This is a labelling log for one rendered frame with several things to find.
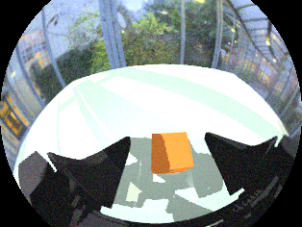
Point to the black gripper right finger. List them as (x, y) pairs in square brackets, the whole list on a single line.
[(236, 161)]

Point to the orange-brown block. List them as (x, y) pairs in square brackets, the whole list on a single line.
[(170, 153)]

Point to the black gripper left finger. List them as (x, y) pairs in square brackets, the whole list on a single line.
[(100, 173)]

